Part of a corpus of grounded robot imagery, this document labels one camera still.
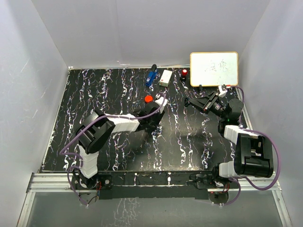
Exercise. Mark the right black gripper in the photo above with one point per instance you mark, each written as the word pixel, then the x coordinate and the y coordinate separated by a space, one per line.
pixel 204 102

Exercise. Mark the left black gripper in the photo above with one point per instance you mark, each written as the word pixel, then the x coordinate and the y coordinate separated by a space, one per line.
pixel 159 116

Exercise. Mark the orange earbud charging case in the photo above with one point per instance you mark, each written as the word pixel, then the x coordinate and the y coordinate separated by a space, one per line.
pixel 148 99

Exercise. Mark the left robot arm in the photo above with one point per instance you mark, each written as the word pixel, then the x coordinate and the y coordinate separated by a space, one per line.
pixel 99 126

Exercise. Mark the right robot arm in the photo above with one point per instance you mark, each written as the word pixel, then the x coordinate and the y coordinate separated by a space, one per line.
pixel 253 152

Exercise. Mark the red emergency stop button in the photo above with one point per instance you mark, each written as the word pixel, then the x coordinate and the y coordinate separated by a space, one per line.
pixel 183 76

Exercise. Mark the white rectangular box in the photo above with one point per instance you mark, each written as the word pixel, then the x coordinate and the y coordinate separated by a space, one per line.
pixel 165 78

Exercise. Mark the blue black stapler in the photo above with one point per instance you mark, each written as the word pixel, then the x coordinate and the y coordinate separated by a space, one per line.
pixel 151 75

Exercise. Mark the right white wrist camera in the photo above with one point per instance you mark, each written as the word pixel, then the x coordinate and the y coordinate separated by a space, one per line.
pixel 223 89

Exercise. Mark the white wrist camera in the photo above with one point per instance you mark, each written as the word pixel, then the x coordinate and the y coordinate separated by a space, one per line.
pixel 161 101
pixel 223 89

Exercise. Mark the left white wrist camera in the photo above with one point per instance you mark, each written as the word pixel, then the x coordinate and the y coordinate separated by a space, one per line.
pixel 161 101

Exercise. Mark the white whiteboard wooden frame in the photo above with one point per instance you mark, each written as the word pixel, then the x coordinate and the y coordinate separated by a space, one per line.
pixel 210 69

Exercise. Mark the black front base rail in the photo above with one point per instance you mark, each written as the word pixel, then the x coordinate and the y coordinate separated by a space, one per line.
pixel 201 185

